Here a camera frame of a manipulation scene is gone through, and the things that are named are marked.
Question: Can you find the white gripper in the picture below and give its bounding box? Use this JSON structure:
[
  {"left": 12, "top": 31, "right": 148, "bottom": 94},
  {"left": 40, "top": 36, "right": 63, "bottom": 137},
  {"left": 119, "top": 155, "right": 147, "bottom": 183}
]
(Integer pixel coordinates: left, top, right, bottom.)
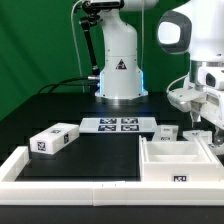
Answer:
[{"left": 190, "top": 89, "right": 224, "bottom": 129}]

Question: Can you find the white cabinet door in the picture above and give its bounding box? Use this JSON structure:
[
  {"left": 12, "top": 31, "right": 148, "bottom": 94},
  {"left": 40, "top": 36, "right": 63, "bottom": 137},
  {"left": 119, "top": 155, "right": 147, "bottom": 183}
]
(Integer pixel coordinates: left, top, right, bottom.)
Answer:
[
  {"left": 183, "top": 130, "right": 224, "bottom": 155},
  {"left": 156, "top": 125, "right": 178, "bottom": 141}
]

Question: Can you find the white cabinet body box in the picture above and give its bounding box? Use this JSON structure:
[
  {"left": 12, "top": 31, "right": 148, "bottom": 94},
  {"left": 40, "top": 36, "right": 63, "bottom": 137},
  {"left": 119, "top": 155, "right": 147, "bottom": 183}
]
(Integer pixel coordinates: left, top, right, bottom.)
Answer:
[{"left": 139, "top": 137, "right": 223, "bottom": 182}]

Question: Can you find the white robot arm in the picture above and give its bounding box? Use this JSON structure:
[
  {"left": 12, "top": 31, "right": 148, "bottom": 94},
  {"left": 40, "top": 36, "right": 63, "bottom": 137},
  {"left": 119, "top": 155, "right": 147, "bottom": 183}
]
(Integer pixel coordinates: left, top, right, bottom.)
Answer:
[{"left": 82, "top": 0, "right": 224, "bottom": 130}]

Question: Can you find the white cabinet top block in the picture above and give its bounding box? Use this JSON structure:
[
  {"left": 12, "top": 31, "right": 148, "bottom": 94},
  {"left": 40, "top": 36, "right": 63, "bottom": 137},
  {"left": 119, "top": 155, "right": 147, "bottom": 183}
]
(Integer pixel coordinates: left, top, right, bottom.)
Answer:
[{"left": 30, "top": 123, "right": 79, "bottom": 155}]

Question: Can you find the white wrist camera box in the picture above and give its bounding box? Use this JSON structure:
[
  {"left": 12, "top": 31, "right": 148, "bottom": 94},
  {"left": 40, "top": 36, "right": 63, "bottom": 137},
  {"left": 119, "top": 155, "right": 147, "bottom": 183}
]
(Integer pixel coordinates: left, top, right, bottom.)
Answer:
[{"left": 167, "top": 88, "right": 203, "bottom": 112}]

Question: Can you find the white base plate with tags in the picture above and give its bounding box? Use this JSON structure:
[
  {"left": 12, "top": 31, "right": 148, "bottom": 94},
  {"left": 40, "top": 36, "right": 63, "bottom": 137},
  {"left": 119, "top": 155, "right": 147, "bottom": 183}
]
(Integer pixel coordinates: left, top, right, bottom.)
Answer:
[{"left": 80, "top": 117, "right": 157, "bottom": 133}]

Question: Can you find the black cable bundle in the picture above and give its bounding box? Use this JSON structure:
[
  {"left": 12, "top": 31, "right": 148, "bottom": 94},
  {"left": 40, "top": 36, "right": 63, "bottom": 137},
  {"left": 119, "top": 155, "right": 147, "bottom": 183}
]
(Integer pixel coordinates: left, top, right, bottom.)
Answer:
[{"left": 38, "top": 77, "right": 101, "bottom": 94}]

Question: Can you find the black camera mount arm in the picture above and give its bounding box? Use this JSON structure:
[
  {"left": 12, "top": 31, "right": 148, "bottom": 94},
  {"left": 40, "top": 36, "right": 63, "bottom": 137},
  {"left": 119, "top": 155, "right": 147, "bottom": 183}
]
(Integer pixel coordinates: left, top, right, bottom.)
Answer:
[{"left": 79, "top": 0, "right": 100, "bottom": 75}]

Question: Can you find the grey thin cable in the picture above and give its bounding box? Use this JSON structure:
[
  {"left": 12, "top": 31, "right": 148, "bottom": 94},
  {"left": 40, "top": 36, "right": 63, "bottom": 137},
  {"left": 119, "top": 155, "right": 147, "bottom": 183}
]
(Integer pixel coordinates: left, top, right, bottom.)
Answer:
[{"left": 70, "top": 0, "right": 86, "bottom": 94}]

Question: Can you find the white U-shaped fence frame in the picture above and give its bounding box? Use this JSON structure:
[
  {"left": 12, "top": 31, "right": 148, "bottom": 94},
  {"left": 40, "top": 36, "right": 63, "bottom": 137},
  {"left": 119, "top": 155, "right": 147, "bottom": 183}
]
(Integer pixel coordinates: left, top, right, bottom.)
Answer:
[{"left": 0, "top": 146, "right": 224, "bottom": 206}]

